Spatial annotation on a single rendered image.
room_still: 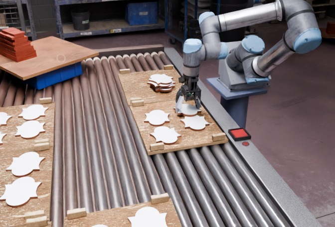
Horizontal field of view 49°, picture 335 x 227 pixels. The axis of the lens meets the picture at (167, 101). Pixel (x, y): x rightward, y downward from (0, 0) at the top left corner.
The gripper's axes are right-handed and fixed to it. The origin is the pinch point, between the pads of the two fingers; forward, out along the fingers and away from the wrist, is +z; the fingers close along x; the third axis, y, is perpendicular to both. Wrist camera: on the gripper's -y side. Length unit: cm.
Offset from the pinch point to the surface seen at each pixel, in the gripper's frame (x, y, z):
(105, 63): -29, -79, 7
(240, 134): 16.4, 23.9, 1.0
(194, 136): -3.9, 21.4, 0.6
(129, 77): -19, -49, 4
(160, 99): -9.0, -16.6, 2.4
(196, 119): 1.4, 9.5, 0.0
